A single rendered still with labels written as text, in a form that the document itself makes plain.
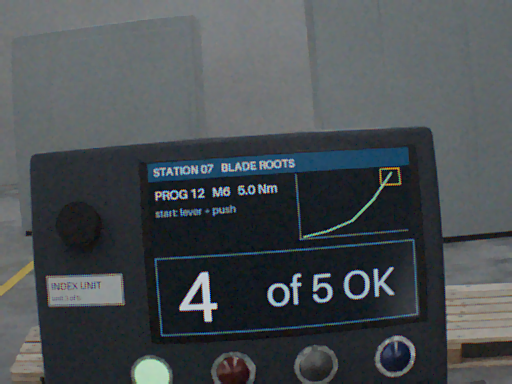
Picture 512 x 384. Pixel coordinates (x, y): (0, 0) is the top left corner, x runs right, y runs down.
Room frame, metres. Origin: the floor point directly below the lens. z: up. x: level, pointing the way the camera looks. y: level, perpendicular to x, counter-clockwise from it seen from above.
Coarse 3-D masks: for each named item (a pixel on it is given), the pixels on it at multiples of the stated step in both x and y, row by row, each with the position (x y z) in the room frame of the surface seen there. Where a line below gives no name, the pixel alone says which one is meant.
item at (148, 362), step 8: (144, 360) 0.50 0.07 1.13; (152, 360) 0.50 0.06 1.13; (160, 360) 0.50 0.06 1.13; (136, 368) 0.50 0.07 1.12; (144, 368) 0.50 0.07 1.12; (152, 368) 0.50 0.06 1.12; (160, 368) 0.50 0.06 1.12; (168, 368) 0.50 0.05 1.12; (136, 376) 0.50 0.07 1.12; (144, 376) 0.50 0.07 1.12; (152, 376) 0.50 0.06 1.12; (160, 376) 0.50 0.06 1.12; (168, 376) 0.50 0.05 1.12
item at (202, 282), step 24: (168, 264) 0.52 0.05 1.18; (192, 264) 0.52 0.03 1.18; (216, 264) 0.52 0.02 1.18; (168, 288) 0.52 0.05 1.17; (192, 288) 0.52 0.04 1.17; (216, 288) 0.52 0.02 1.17; (168, 312) 0.51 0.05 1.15; (192, 312) 0.51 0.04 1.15; (216, 312) 0.51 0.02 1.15; (240, 312) 0.51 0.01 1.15; (168, 336) 0.51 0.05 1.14; (192, 336) 0.51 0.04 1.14
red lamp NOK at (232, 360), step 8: (232, 352) 0.51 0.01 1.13; (240, 352) 0.51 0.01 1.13; (216, 360) 0.51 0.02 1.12; (224, 360) 0.50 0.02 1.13; (232, 360) 0.50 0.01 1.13; (240, 360) 0.50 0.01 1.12; (248, 360) 0.50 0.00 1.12; (216, 368) 0.50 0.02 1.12; (224, 368) 0.50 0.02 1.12; (232, 368) 0.50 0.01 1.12; (240, 368) 0.50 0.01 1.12; (248, 368) 0.50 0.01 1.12; (216, 376) 0.50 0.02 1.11; (224, 376) 0.50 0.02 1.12; (232, 376) 0.50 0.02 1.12; (240, 376) 0.50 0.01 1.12; (248, 376) 0.50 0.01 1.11
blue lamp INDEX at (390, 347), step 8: (400, 336) 0.51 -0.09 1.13; (384, 344) 0.51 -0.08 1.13; (392, 344) 0.50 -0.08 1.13; (400, 344) 0.50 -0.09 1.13; (408, 344) 0.51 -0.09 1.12; (376, 352) 0.51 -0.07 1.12; (384, 352) 0.50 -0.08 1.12; (392, 352) 0.50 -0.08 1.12; (400, 352) 0.50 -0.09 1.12; (408, 352) 0.50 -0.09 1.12; (376, 360) 0.50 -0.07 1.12; (384, 360) 0.50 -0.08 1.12; (392, 360) 0.50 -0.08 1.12; (400, 360) 0.50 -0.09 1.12; (408, 360) 0.50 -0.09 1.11; (384, 368) 0.50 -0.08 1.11; (392, 368) 0.50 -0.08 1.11; (400, 368) 0.50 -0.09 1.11; (408, 368) 0.50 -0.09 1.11; (392, 376) 0.50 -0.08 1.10
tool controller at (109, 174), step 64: (384, 128) 0.55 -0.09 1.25; (64, 192) 0.53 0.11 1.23; (128, 192) 0.53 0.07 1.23; (192, 192) 0.53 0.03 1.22; (256, 192) 0.53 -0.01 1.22; (320, 192) 0.53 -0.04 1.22; (384, 192) 0.53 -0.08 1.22; (64, 256) 0.52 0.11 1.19; (128, 256) 0.52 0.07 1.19; (256, 256) 0.52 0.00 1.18; (320, 256) 0.52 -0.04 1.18; (384, 256) 0.52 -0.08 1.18; (64, 320) 0.51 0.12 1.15; (128, 320) 0.51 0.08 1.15; (256, 320) 0.51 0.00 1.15; (320, 320) 0.51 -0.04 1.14; (384, 320) 0.51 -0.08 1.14
